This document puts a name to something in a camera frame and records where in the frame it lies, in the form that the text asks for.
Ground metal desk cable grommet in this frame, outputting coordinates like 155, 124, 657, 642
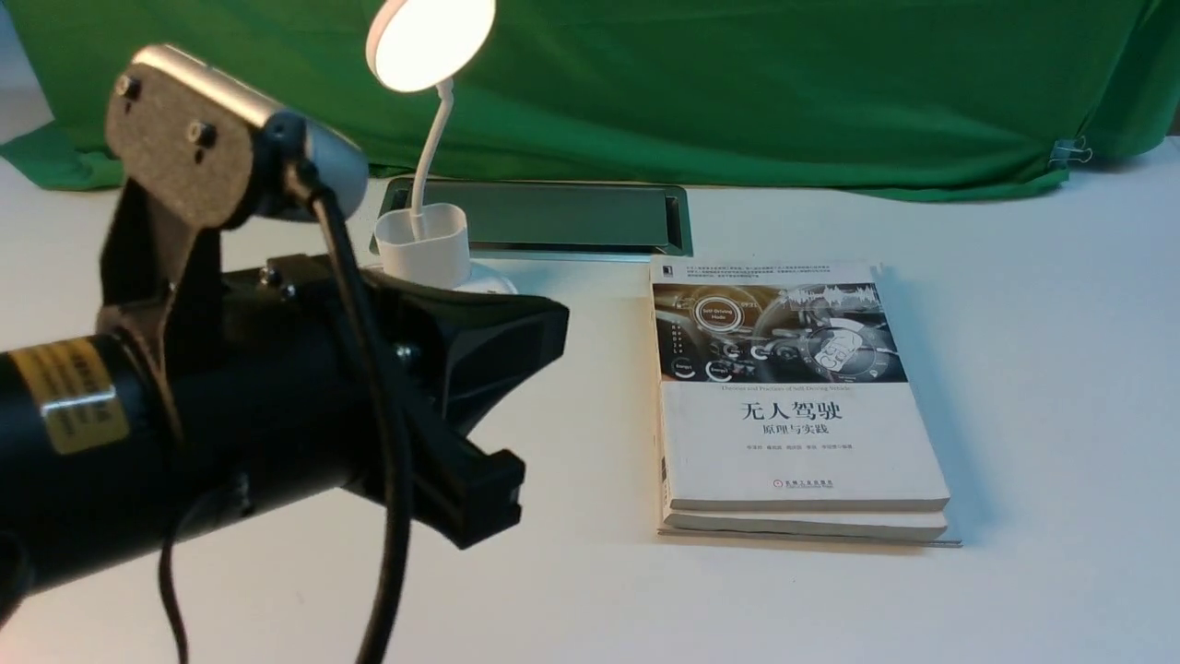
425, 178, 694, 262

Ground green backdrop cloth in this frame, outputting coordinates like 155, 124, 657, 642
4, 1, 1179, 202

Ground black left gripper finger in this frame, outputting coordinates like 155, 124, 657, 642
406, 407, 525, 550

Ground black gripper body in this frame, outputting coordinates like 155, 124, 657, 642
97, 231, 379, 554

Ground black camera cable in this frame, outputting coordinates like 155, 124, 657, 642
158, 116, 417, 664

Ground white desk lamp power strip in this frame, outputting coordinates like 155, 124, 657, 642
365, 1, 517, 294

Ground metal binder clip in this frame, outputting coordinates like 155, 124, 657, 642
1045, 136, 1094, 170

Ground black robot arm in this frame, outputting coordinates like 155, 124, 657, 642
4, 175, 570, 614

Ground bottom white paperback book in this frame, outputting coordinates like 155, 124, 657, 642
657, 507, 962, 548

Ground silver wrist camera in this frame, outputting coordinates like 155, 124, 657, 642
104, 42, 368, 226

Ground top white paperback book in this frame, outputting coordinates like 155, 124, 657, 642
649, 257, 950, 513

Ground white paperback book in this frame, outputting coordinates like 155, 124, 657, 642
657, 507, 962, 548
649, 257, 950, 513

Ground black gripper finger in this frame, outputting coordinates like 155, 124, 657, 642
387, 278, 570, 434

